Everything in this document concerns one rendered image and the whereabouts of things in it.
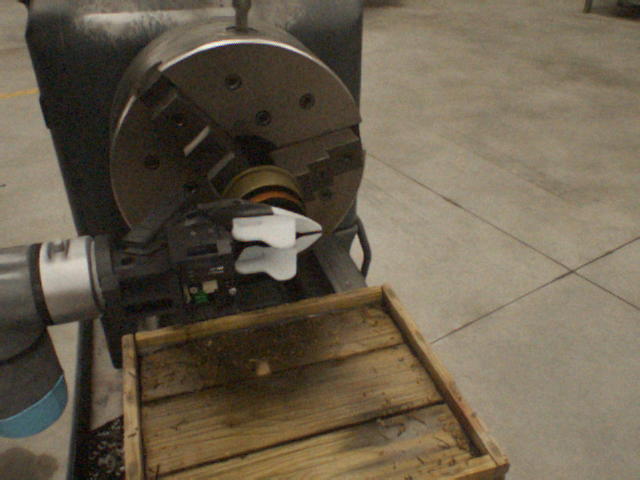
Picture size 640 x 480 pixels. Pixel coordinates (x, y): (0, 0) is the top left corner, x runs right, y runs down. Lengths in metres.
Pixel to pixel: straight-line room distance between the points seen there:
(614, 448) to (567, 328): 0.50
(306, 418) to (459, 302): 1.64
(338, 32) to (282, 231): 0.39
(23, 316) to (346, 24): 0.56
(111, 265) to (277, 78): 0.29
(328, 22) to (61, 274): 0.51
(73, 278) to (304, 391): 0.30
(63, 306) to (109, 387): 0.70
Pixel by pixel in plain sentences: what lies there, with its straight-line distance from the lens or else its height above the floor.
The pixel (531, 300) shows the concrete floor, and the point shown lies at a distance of 2.35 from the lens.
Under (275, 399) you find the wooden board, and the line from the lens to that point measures 0.68.
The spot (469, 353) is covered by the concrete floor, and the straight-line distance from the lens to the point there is 2.06.
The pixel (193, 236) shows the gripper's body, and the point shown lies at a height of 1.11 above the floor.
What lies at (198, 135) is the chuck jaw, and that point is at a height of 1.15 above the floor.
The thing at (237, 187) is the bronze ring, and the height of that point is 1.11.
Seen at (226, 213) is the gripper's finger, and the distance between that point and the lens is 0.55.
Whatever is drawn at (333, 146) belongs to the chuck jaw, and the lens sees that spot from 0.69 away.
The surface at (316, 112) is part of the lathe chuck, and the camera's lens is 0.71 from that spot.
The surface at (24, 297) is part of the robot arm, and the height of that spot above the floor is 1.09.
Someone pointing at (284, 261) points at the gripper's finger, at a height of 1.07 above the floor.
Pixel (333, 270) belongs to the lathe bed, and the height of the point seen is 0.86.
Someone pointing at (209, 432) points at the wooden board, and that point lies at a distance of 0.66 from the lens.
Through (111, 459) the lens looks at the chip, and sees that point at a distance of 1.05.
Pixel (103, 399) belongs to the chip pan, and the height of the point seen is 0.54.
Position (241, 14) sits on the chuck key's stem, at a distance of 0.70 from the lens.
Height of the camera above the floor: 1.40
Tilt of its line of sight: 33 degrees down
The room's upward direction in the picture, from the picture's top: straight up
